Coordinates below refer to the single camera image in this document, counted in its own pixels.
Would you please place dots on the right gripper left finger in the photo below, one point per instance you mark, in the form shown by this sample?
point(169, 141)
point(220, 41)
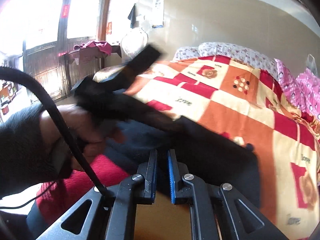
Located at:
point(123, 199)

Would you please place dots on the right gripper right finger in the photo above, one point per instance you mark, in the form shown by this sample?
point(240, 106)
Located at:
point(210, 216)

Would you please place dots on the black pants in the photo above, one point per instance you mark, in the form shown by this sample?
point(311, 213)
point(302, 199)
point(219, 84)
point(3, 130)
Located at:
point(208, 155)

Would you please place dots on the dark sleeve forearm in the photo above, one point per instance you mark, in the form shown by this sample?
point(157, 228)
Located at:
point(24, 159)

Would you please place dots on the left hand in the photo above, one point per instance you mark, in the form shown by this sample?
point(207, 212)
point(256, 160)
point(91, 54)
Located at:
point(80, 122)

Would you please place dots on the magenta cloth on cabinet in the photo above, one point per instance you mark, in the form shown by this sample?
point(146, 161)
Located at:
point(103, 46)

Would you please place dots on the white ornate chair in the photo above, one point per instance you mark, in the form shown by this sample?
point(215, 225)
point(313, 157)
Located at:
point(132, 43)

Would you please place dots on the red orange checkered blanket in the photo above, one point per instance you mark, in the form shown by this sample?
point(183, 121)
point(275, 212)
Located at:
point(246, 105)

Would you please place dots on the white floral pillow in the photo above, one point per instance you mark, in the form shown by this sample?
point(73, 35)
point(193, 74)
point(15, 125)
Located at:
point(240, 53)

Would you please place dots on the pink penguin quilt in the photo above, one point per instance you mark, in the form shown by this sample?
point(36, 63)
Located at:
point(301, 91)

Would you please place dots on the clear plastic bag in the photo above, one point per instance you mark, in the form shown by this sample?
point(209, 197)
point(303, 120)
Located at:
point(311, 64)

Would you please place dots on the wall calendar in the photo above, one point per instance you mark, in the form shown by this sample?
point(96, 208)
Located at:
point(157, 14)

